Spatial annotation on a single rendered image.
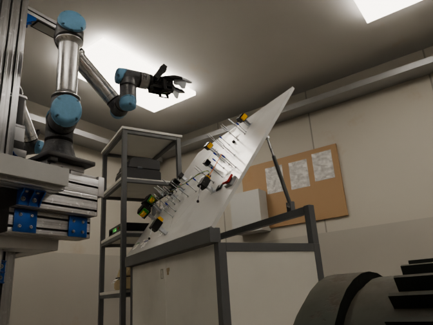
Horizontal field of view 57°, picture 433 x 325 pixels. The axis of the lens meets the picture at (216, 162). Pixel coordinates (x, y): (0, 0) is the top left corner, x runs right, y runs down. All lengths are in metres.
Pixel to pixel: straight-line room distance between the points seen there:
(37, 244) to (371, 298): 1.45
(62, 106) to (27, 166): 0.31
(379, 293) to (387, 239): 3.39
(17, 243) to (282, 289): 1.15
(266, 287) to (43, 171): 1.06
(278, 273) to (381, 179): 2.29
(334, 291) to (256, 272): 1.30
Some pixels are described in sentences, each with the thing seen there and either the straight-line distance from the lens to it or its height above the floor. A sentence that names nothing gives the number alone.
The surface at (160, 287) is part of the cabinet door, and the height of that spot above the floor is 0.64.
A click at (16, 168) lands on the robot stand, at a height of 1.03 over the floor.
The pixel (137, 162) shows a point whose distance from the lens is 3.15.
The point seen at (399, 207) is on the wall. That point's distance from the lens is 3.96.
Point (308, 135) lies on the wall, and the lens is 4.39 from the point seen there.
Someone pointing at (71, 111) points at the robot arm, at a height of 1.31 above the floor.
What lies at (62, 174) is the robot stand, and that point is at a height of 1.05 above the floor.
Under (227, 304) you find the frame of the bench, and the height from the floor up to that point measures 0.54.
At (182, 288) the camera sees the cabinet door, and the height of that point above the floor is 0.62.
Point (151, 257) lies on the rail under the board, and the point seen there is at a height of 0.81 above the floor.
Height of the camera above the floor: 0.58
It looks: 19 degrees up
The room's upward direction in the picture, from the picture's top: 4 degrees counter-clockwise
